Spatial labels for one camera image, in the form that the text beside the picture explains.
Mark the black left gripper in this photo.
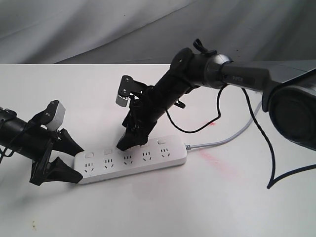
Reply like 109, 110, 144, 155
25, 105, 84, 186

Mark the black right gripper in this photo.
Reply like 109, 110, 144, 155
116, 82, 168, 151

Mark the white five-socket power strip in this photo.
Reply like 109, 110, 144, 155
74, 98, 264, 185

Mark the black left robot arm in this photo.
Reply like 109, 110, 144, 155
0, 108, 84, 186

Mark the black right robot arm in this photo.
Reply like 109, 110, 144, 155
116, 39, 316, 151

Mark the white backdrop cloth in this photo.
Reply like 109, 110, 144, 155
0, 0, 316, 64

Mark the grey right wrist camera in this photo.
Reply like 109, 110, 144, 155
115, 75, 139, 108

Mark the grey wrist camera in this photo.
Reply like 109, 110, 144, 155
115, 75, 139, 108
45, 100, 66, 131

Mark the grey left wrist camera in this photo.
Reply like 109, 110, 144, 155
45, 100, 66, 131

